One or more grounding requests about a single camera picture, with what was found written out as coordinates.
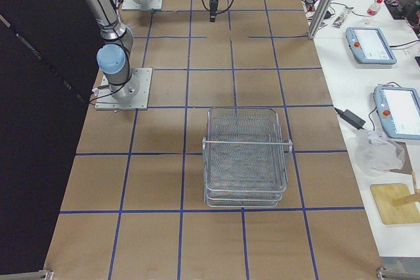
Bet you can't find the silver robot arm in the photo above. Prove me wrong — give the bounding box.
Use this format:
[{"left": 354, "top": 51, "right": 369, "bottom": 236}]
[{"left": 85, "top": 0, "right": 139, "bottom": 103}]

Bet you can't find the far blue teach pendant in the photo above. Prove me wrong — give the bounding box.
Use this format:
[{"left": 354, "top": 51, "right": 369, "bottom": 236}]
[{"left": 345, "top": 27, "right": 397, "bottom": 66}]

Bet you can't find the blue teach pendant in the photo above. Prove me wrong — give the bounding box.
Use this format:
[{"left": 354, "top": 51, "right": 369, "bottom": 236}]
[
  {"left": 345, "top": 27, "right": 397, "bottom": 66},
  {"left": 373, "top": 86, "right": 419, "bottom": 140}
]

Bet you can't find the plastic water bottle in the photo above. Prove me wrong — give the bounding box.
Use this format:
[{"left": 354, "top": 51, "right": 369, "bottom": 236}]
[{"left": 366, "top": 0, "right": 383, "bottom": 18}]

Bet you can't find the black power adapter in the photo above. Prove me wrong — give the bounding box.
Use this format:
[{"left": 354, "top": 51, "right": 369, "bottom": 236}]
[{"left": 339, "top": 110, "right": 366, "bottom": 130}]

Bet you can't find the near blue teach pendant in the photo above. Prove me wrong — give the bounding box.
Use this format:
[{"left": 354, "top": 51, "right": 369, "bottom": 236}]
[{"left": 373, "top": 86, "right": 419, "bottom": 140}]

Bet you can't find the clear plastic bag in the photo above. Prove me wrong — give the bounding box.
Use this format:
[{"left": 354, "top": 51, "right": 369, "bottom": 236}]
[{"left": 355, "top": 130, "right": 406, "bottom": 174}]

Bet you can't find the wooden cutting board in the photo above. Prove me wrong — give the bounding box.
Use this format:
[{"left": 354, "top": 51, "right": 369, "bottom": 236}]
[{"left": 370, "top": 183, "right": 419, "bottom": 225}]

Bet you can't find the silver wire mesh shelf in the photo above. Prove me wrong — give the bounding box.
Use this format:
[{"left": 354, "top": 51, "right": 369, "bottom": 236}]
[{"left": 202, "top": 107, "right": 293, "bottom": 208}]

